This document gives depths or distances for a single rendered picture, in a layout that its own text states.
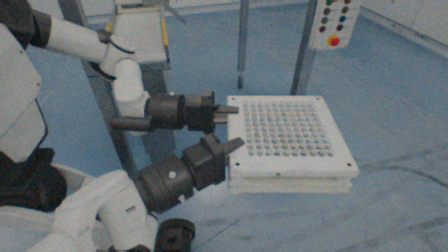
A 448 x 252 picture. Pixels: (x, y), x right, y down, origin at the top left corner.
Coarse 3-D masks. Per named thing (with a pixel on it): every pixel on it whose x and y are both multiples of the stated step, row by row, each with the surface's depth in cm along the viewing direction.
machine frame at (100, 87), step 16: (64, 0) 90; (240, 0) 214; (64, 16) 93; (80, 16) 94; (240, 16) 220; (240, 32) 227; (304, 32) 121; (240, 48) 236; (304, 48) 123; (240, 64) 247; (304, 64) 128; (96, 80) 111; (240, 80) 259; (304, 80) 135; (96, 96) 116; (112, 96) 122; (112, 112) 123; (128, 144) 143; (128, 160) 145; (128, 176) 153
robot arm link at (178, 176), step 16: (208, 144) 48; (160, 160) 48; (176, 160) 47; (192, 160) 47; (208, 160) 48; (224, 160) 50; (176, 176) 45; (192, 176) 48; (208, 176) 50; (224, 176) 53; (176, 192) 45; (192, 192) 47
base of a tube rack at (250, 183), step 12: (228, 168) 56; (252, 180) 53; (264, 180) 53; (276, 180) 53; (288, 180) 53; (300, 180) 53; (312, 180) 53; (324, 180) 53; (336, 192) 54; (348, 192) 54
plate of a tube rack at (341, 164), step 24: (240, 96) 67; (264, 96) 67; (288, 96) 67; (312, 96) 67; (240, 120) 60; (264, 144) 54; (288, 144) 54; (336, 144) 54; (240, 168) 49; (264, 168) 50; (288, 168) 50; (312, 168) 50; (336, 168) 50
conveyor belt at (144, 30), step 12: (144, 12) 158; (156, 12) 158; (120, 24) 144; (132, 24) 144; (144, 24) 144; (156, 24) 144; (132, 36) 132; (144, 36) 132; (156, 36) 132; (144, 48) 121; (156, 48) 121; (144, 60) 117; (156, 60) 119
